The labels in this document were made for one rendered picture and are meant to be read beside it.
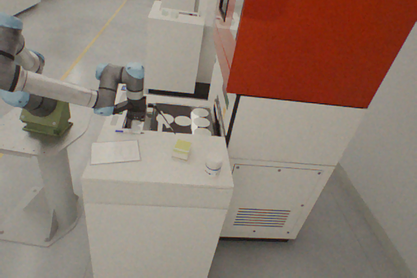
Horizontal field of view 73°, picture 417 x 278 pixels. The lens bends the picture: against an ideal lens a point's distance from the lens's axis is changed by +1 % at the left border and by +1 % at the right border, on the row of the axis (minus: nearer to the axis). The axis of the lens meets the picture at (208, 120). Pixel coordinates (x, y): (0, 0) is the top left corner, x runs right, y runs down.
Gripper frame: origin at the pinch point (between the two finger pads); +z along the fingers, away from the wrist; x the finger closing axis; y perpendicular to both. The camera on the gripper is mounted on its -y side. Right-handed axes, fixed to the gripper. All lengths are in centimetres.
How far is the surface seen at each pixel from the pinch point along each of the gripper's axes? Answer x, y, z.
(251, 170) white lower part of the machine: 2, 68, 24
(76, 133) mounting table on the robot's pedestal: 13.6, -30.5, 17.3
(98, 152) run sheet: -16.0, -10.7, 0.7
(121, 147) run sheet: -11.8, -1.8, 0.8
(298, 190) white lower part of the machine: 1, 103, 38
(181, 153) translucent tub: -17.7, 25.1, -4.2
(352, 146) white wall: 84, 197, 66
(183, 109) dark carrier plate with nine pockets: 36.1, 26.9, 10.0
